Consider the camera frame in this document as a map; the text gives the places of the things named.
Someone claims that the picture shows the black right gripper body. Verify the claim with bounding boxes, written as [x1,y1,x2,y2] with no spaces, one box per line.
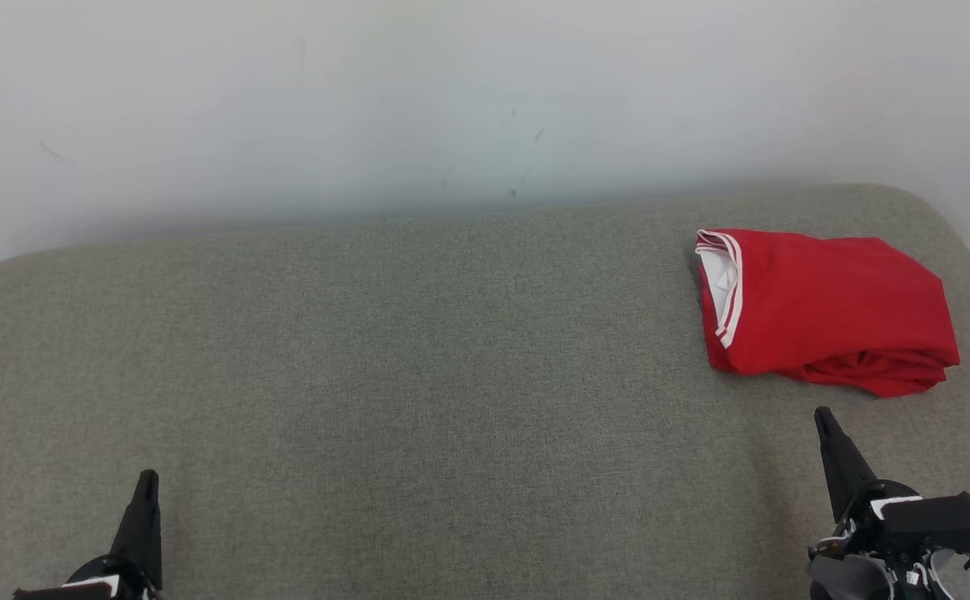
[833,479,970,557]

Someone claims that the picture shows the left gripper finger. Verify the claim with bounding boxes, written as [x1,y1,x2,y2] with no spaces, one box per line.
[109,468,163,589]

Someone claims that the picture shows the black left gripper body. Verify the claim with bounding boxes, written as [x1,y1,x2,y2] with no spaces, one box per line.
[13,555,161,600]

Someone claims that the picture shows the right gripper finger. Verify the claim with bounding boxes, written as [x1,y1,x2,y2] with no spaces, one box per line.
[813,406,878,523]

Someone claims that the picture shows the red shorts white stripe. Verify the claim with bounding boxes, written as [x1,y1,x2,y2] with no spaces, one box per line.
[777,350,954,398]

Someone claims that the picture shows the red basketball jersey white sleeves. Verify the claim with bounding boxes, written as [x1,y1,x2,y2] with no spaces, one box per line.
[695,228,961,378]

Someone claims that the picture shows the grey fabric sofa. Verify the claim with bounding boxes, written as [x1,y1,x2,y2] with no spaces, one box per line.
[0,183,970,600]

